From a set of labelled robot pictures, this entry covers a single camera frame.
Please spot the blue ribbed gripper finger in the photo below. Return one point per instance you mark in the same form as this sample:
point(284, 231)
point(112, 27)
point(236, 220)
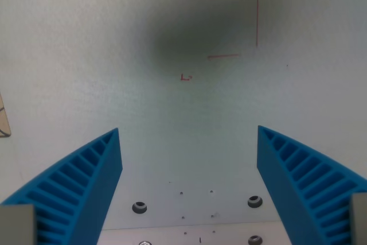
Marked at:
point(298, 187)
point(86, 182)

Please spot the silver screw head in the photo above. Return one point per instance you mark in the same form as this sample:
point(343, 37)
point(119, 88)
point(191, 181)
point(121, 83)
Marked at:
point(145, 243)

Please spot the light wooden board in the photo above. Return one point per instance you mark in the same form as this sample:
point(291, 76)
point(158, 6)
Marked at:
point(3, 121)

